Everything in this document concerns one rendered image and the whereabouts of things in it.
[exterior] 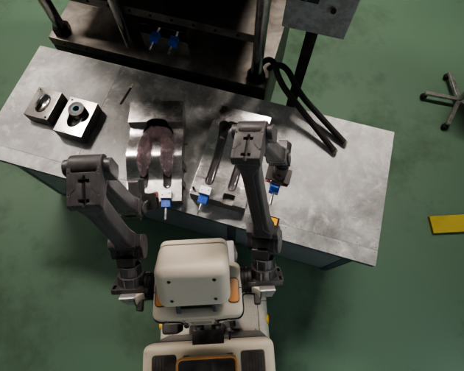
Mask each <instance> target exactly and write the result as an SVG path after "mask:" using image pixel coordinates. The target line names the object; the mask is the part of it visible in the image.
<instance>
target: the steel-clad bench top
mask: <svg viewBox="0 0 464 371"><path fill-rule="evenodd" d="M132 84H134V85H133V87H132V88H131V90H130V92H129V93H128V95H127V96H126V98H125V99H124V101H123V102H122V104H121V105H120V104H119V103H120V102H121V100H122V99H123V98H124V95H125V94H126V93H127V91H128V90H129V88H130V86H131V85H132ZM39 87H42V88H47V89H50V90H53V91H58V92H61V93H63V95H64V96H65V97H66V98H67V100H66V103H65V104H64V106H63V109H62V110H61V111H60V114H59V116H58V117H57V119H56V121H55V123H54V125H53V126H50V125H48V124H42V123H40V122H36V121H31V120H29V119H28V118H27V117H26V116H25V115H24V112H25V110H26V109H27V107H28V105H29V103H30V102H31V100H32V98H33V96H34V95H35V93H36V91H37V89H38V88H39ZM228 94H229V95H228ZM70 97H74V98H78V99H82V100H85V101H89V102H94V103H97V104H98V105H99V106H100V108H101V109H102V114H101V116H100V117H99V120H98V122H97V123H96V126H95V128H94V130H93V132H92V134H91V137H90V138H89V140H88V143H86V144H84V143H81V142H79V141H73V140H71V139H67V138H63V137H60V136H59V135H58V134H57V133H56V132H55V131H54V130H53V129H54V127H55V125H56V123H57V121H58V119H59V118H60V115H61V113H62V112H63V110H64V108H65V106H66V104H67V102H68V101H69V99H70ZM146 101H183V103H184V106H185V110H186V137H185V142H188V144H186V145H185V160H184V163H185V164H186V171H185V170H184V182H185V183H186V189H185V188H183V204H182V205H172V209H175V210H177V211H182V212H185V213H190V214H193V215H195V216H197V212H198V210H199V206H200V204H199V203H197V200H194V199H191V196H190V193H189V192H190V190H191V187H192V184H193V182H194V178H195V176H196V173H197V170H198V168H199V165H200V161H201V160H202V157H203V153H204V150H205V145H206V141H207V138H208V133H209V130H210V127H211V123H212V121H213V119H216V120H217V116H218V114H219V110H220V108H221V105H222V106H226V107H231V108H234V109H237V110H243V111H246V112H249V113H255V114H258V115H261V116H266V117H270V118H271V120H270V124H274V125H275V126H276V128H277V129H278V134H277V142H278V140H288V142H290V143H291V144H292V148H291V163H290V167H289V170H292V176H291V180H290V183H289V185H288V186H287V187H284V186H281V188H280V189H279V192H278V195H274V197H273V202H272V205H269V202H270V197H271V194H270V193H268V191H269V188H270V183H268V182H265V176H266V173H267V168H268V166H269V164H268V163H267V162H266V158H265V156H264V157H263V160H264V161H263V162H262V170H263V175H264V183H265V188H266V192H267V201H268V205H269V210H270V215H271V216H274V217H277V218H279V219H280V221H279V224H278V226H280V230H282V240H284V241H288V242H291V243H294V244H299V245H302V246H305V247H309V248H312V249H315V250H319V251H323V252H327V253H330V254H333V255H338V256H340V257H343V258H348V259H351V260H354V261H358V262H362V263H364V264H369V265H372V266H376V259H377V253H378V248H379V237H380V232H381V226H382V217H383V211H384V201H385V195H386V190H387V180H388V174H389V168H390V159H391V153H392V148H393V138H394V132H391V131H388V130H382V129H379V128H375V127H370V126H367V125H363V124H358V123H355V122H352V121H346V120H342V119H337V118H334V117H330V116H325V115H324V116H325V117H326V118H327V119H328V121H329V122H330V123H331V124H332V125H333V126H334V127H335V128H336V130H337V131H338V132H339V133H340V134H341V135H342V136H343V137H344V138H345V140H346V141H347V142H348V143H347V144H346V145H345V146H343V145H342V144H341V143H340V142H339V141H338V140H337V139H336V138H335V137H334V136H333V135H332V134H331V132H330V131H329V130H328V129H327V128H326V127H325V126H324V125H323V123H322V122H321V121H320V120H319V119H318V118H317V117H316V116H315V114H313V112H310V111H307V113H308V114H309V115H310V116H311V117H312V118H313V120H314V121H315V122H316V124H317V125H318V126H319V128H320V129H321V130H322V131H323V132H324V134H325V135H326V136H327V138H328V139H329V140H330V142H332V143H333V145H334V146H335V147H336V149H337V150H338V152H337V153H335V154H334V155H333V154H332V153H331V151H330V150H329V149H328V147H327V146H326V145H325V144H324V143H323V141H322V140H321V139H320V137H319V136H318V135H317V133H316V132H315V131H314V130H313V129H312V128H311V126H310V125H309V124H308V122H307V121H306V120H305V118H304V117H302V115H301V114H300V113H299V111H298V110H297V109H296V108H294V107H289V106H286V105H280V104H277V103H274V102H268V101H264V100H261V99H256V98H253V97H249V96H244V95H241V94H237V93H231V92H228V91H223V90H220V89H216V88H211V87H208V86H204V85H199V84H196V83H192V82H187V81H183V80H180V79H175V78H171V77H166V76H163V75H160V74H154V73H150V72H147V71H142V70H138V69H135V68H130V67H127V66H121V65H118V64H114V63H109V62H105V61H102V60H97V59H94V58H90V57H85V56H82V55H78V54H72V53H69V52H64V51H60V50H57V49H52V48H49V47H45V46H40V47H39V48H38V50H37V51H36V53H35V55H34V57H33V58H32V60H31V62H30V63H29V65H28V66H27V69H26V70H25V72H24V73H23V75H22V76H21V78H20V80H19V81H18V83H17V85H16V86H15V88H14V90H13V92H12V93H11V94H10V97H9V98H8V100H7V101H6V103H5V104H4V107H3V108H2V109H1V111H0V160H2V161H6V162H8V163H13V164H16V165H19V166H24V167H27V168H30V169H34V170H37V171H40V172H45V173H47V174H52V175H55V176H58V177H62V178H66V177H65V176H64V175H63V173H62V172H61V163H62V161H63V160H68V157H69V156H70V155H94V154H106V156H107V158H113V159H114V160H115V161H116V163H117V164H118V165H119V178H118V179H119V181H120V182H121V183H122V184H123V185H124V187H125V188H126V183H127V170H126V152H127V145H128V141H129V137H130V125H129V123H128V120H129V112H130V102H146ZM47 158H48V159H47ZM199 216H200V217H203V218H206V219H210V220H214V221H216V222H221V223H224V224H227V225H231V226H234V227H239V228H242V229H245V228H246V229H247V227H246V226H247V225H248V223H252V219H251V215H250V209H249V206H248V203H247V206H246V209H245V213H240V212H236V211H232V210H228V209H226V208H221V207H218V206H215V205H210V204H208V203H207V205H203V206H202V208H201V210H200V213H199ZM246 229H245V230H246Z"/></svg>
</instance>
